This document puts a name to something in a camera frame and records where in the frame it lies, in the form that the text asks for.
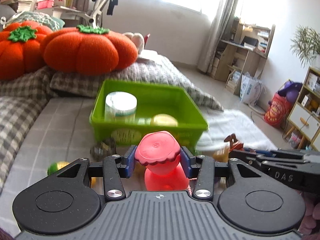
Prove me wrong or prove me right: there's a green potted plant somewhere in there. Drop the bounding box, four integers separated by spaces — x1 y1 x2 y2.
290 25 319 67

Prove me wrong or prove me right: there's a pink toy pig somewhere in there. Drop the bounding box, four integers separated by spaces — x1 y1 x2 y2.
135 131 189 191

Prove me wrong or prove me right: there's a yellow toy lemon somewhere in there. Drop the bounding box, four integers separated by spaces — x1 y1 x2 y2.
150 114 178 127

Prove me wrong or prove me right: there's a white wooden cabinet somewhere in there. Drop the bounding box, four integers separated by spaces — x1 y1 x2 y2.
284 67 319 151

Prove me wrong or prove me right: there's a wooden desk shelf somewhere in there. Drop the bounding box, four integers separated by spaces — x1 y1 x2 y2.
210 17 276 95

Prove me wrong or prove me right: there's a red object on bed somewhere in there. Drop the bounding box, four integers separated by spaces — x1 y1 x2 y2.
144 34 151 46

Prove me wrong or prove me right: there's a white plush toy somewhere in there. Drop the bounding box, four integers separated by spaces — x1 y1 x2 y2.
123 32 145 55

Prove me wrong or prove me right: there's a grey window curtain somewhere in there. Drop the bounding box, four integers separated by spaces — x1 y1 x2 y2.
197 0 238 74

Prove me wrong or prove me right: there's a person's right hand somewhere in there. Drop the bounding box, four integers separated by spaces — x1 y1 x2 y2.
298 192 319 239

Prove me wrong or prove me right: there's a white paper bag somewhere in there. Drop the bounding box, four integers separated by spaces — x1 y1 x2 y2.
240 72 264 106

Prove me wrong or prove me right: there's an orange toy pumpkin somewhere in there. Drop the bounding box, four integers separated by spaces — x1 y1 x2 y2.
213 145 229 163

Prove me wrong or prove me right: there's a green plastic bin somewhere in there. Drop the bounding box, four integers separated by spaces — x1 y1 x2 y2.
89 80 208 148

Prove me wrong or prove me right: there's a dark hair claw clip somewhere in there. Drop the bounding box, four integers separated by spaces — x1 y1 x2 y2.
90 138 116 161

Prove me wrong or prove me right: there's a right amber octopus toy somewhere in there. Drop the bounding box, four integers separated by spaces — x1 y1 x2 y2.
223 133 244 152

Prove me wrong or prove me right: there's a clear cotton swab jar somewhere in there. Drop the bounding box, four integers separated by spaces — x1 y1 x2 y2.
104 91 137 122

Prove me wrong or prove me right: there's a red printed bag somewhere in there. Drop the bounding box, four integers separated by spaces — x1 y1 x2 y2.
264 93 292 127

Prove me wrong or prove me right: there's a right orange pumpkin cushion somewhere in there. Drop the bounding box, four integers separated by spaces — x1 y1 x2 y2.
40 24 138 76

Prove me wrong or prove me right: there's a left orange pumpkin cushion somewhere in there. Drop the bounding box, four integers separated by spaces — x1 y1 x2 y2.
0 21 53 81

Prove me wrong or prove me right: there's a toy corn cob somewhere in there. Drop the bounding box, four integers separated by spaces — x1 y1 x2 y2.
47 161 69 176

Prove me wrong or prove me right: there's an orange pumpkin cushion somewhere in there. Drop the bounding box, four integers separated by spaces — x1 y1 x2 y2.
40 24 138 76
0 21 53 81

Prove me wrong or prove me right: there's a grey checked quilt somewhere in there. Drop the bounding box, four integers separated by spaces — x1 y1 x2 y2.
1 53 223 186

